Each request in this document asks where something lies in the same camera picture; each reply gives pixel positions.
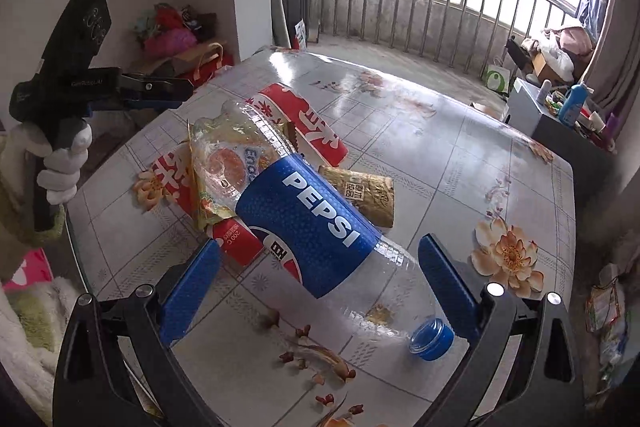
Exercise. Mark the open cardboard box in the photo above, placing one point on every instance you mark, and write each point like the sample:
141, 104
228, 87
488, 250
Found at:
541, 66

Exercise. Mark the black slatted panel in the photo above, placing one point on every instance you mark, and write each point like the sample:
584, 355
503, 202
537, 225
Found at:
292, 2

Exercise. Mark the purple cup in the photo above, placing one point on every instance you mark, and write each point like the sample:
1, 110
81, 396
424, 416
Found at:
611, 127

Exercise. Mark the orange snack packet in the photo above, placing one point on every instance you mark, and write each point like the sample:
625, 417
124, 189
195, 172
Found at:
207, 207

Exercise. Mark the person's left forearm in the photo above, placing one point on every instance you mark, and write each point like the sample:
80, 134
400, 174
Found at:
15, 207

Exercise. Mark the grey cabinet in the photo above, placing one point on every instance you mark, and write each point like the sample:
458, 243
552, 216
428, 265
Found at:
560, 157

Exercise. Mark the green fluffy garment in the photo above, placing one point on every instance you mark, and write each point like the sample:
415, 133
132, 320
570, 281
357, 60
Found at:
30, 332

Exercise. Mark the small white bottle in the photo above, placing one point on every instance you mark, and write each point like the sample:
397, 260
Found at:
545, 91

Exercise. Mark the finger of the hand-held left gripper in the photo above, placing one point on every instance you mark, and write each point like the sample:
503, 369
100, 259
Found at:
150, 103
160, 87

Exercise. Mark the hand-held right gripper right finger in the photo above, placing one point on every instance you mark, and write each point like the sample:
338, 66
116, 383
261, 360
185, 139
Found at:
447, 289

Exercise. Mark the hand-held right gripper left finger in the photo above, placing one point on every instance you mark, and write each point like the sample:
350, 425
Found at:
192, 292

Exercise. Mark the small cardboard box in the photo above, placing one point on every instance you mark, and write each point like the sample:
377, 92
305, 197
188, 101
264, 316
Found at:
482, 108

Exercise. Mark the clear plastic bottle blue label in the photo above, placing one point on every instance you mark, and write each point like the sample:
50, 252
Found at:
310, 217

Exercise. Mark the clear plastic bag pile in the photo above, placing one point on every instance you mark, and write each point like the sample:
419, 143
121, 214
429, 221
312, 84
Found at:
614, 352

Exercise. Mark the red white paper package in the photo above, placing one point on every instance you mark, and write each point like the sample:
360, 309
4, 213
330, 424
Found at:
170, 177
320, 132

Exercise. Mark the pink plastic bag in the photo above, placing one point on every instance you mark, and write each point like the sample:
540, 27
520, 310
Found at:
177, 41

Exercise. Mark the pink clothes pile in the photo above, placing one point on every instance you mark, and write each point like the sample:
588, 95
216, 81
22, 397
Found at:
570, 41

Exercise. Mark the grey curtain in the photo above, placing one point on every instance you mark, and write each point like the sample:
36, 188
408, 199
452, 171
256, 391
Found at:
620, 42

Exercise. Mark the gold snack packet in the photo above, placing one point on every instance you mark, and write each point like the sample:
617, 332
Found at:
370, 197

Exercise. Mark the red plastic bag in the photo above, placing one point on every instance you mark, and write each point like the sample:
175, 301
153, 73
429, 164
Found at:
167, 16

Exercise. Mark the white cup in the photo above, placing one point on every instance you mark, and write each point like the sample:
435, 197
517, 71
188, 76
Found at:
596, 122

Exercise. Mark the black chair back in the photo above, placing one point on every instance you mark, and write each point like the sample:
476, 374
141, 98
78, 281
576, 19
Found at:
517, 54

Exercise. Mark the person's left hand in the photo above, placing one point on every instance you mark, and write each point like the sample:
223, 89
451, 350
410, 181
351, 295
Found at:
65, 167

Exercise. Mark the white green paper bag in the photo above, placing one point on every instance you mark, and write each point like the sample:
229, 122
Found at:
496, 79

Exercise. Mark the blue detergent bottle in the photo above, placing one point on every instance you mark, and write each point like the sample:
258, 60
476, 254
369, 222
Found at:
572, 104

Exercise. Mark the metal balcony railing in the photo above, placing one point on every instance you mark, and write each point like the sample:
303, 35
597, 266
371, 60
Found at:
425, 7

